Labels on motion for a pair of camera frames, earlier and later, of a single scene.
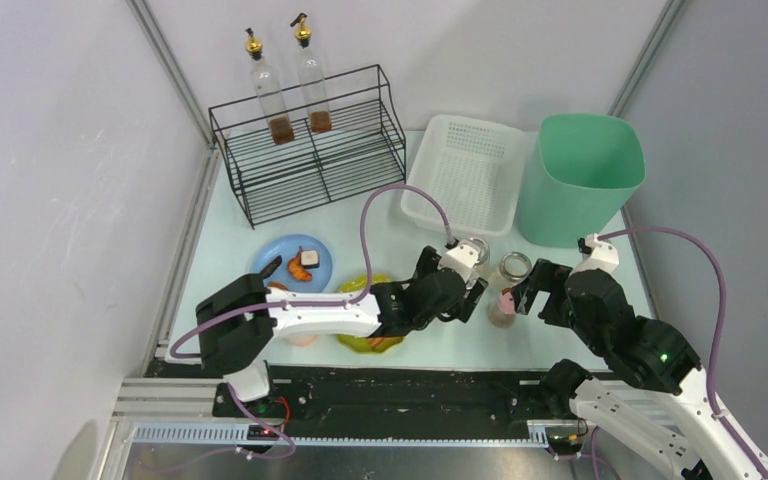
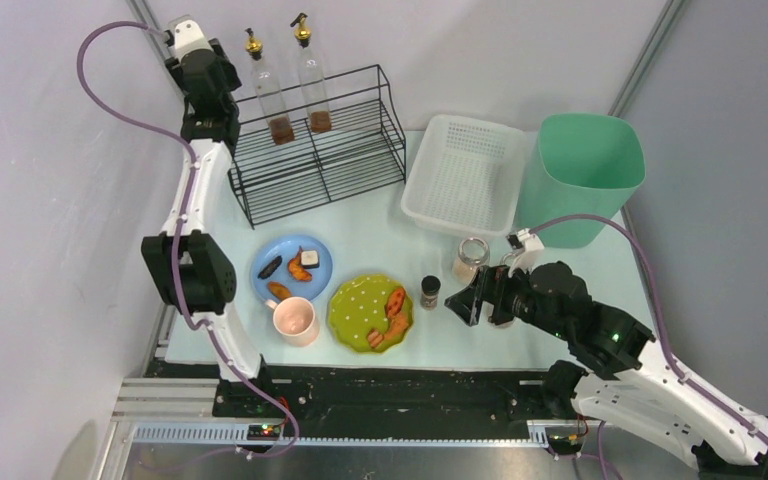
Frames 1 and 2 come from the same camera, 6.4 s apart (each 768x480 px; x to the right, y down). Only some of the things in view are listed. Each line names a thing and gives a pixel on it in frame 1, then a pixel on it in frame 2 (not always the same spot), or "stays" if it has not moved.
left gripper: [462, 299] -> [208, 125]
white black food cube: [310, 259] stays
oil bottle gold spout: [313, 80] stays
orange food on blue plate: [296, 268] stays
